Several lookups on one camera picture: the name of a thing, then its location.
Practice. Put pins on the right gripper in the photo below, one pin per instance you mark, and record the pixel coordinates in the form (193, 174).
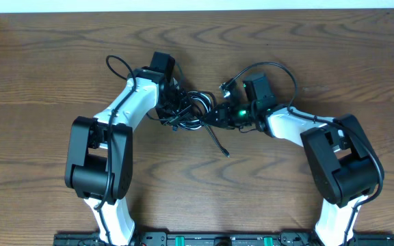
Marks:
(224, 117)

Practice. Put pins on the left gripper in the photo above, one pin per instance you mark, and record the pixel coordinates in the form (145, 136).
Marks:
(187, 105)

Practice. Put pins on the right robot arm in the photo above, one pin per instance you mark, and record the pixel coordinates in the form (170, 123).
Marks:
(345, 169)

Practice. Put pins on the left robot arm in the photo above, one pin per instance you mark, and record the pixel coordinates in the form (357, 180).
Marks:
(99, 164)

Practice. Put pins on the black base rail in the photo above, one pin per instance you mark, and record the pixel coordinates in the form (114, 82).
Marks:
(163, 239)

